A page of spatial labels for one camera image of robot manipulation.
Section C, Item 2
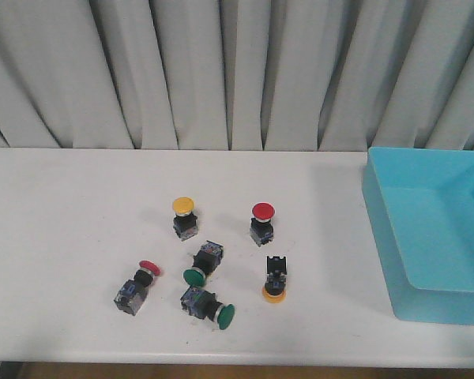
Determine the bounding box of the green push button lower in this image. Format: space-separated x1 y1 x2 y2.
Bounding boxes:
180 287 235 330

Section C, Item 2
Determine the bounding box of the white pleated curtain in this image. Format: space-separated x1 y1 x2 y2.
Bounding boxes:
0 1 474 151

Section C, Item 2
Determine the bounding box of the light blue plastic box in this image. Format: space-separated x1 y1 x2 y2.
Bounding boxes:
362 147 474 325

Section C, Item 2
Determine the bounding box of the yellow push button upside-down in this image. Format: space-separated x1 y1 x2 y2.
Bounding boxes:
261 256 288 304

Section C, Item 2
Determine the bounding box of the green push button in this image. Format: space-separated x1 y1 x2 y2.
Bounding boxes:
182 240 224 287
180 287 235 330

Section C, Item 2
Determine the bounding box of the red push button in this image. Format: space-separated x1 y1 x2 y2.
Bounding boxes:
250 202 275 246
114 260 161 316

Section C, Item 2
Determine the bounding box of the yellow push button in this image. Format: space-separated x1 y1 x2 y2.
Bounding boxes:
172 197 198 241

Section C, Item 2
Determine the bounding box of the red push button lying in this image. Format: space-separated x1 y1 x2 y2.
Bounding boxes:
114 260 161 316

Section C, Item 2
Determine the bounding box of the green push button upper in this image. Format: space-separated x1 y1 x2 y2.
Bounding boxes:
182 240 224 287

